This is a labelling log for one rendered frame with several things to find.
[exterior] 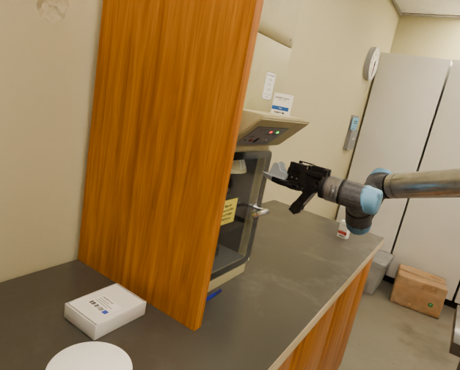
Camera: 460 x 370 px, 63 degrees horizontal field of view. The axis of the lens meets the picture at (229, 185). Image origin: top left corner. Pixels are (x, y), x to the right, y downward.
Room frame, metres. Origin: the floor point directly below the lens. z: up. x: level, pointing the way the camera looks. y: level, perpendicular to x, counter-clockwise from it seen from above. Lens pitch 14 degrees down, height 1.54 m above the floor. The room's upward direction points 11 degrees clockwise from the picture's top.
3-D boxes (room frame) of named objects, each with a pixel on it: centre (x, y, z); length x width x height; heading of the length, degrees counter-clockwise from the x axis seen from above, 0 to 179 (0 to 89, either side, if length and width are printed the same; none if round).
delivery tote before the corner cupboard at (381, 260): (3.46, -1.36, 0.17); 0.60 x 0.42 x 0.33; 57
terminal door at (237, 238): (1.09, -0.04, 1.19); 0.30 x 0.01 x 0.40; 148
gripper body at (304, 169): (1.11, -0.23, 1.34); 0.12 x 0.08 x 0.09; 59
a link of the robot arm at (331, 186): (1.06, -0.30, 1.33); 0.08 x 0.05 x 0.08; 149
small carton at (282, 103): (1.11, -0.11, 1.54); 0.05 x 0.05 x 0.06; 76
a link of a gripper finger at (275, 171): (1.15, -0.13, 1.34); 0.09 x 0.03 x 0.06; 59
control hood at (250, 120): (1.06, -0.08, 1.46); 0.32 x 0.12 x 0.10; 149
